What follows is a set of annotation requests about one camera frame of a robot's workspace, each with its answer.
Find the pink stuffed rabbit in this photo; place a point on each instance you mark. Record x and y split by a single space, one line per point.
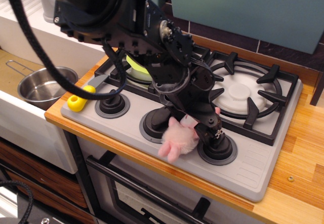
180 138

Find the black right stove knob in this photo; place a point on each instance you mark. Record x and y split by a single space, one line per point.
221 152

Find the grey toy stove top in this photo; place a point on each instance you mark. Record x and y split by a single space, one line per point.
248 175

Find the black middle stove knob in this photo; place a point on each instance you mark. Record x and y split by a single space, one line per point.
154 124

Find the black left stove knob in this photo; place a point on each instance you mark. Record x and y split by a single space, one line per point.
114 107

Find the white toy sink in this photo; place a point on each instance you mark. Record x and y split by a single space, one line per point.
24 124

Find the stainless steel pot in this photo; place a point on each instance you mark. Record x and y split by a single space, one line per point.
37 87

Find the yellow handled toy knife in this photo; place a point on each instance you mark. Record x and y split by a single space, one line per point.
75 103

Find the black right burner grate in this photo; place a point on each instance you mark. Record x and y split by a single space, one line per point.
253 98

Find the green plastic plate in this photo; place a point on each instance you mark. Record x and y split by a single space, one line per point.
134 65

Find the toy oven door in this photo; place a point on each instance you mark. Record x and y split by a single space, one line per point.
136 194

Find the wooden drawer front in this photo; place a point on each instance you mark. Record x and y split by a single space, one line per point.
53 188

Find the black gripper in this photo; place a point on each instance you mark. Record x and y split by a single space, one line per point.
191 95

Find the black stove knob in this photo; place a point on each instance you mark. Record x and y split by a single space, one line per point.
221 152
114 107
154 124

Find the teal backsplash panel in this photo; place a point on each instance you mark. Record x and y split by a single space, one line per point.
294 24

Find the grey toy faucet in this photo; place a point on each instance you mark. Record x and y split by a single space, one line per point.
48 10

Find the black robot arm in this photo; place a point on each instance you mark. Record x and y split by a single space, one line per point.
140 29

